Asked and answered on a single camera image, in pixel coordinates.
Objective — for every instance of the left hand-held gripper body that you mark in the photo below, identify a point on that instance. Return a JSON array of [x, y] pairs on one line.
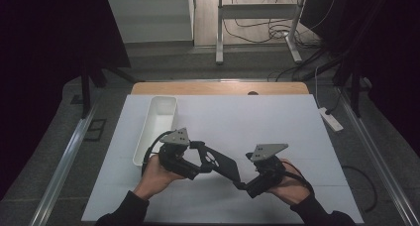
[[175, 153]]

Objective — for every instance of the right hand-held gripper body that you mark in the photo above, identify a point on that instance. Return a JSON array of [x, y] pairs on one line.
[[265, 166]]

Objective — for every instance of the person's right hand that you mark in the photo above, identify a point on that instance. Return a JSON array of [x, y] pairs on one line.
[[290, 186]]

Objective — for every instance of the aluminium rail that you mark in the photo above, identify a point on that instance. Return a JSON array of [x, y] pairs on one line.
[[376, 156], [62, 169]]

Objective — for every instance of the wooden table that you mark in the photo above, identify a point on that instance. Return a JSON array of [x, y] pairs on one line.
[[218, 88]]

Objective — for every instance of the person's left hand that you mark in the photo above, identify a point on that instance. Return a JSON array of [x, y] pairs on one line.
[[158, 176]]

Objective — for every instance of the black curtain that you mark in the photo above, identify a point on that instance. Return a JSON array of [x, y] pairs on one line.
[[49, 70], [393, 54]]

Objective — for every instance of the white power strip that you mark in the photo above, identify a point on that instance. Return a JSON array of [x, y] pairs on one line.
[[331, 119]]

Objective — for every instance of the white metal desk frame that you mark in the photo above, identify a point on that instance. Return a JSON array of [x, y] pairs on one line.
[[257, 11]]

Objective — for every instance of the white cabinet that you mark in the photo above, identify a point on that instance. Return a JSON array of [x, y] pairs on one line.
[[152, 18]]

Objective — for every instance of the black metal stand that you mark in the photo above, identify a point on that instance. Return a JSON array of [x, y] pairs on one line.
[[86, 93], [355, 87]]

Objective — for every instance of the white plastic storage bin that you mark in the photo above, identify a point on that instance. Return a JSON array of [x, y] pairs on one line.
[[158, 120]]

